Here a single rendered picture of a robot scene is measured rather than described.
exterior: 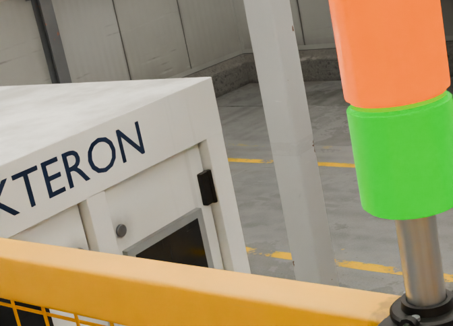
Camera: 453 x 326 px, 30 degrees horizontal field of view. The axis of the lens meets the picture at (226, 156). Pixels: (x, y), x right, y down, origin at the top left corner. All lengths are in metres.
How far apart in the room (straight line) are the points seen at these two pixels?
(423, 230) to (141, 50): 10.36
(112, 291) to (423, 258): 0.24
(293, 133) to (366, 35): 2.66
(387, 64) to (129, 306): 0.27
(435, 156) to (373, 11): 0.07
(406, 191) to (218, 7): 11.48
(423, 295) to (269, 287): 0.11
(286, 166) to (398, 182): 2.70
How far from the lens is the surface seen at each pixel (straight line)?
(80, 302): 0.62
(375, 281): 5.37
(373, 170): 0.40
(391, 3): 0.38
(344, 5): 0.39
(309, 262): 3.22
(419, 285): 0.44
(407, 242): 0.43
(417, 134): 0.39
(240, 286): 0.51
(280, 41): 2.98
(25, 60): 9.62
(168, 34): 11.10
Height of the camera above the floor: 2.31
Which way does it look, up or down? 16 degrees down
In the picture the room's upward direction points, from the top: 11 degrees counter-clockwise
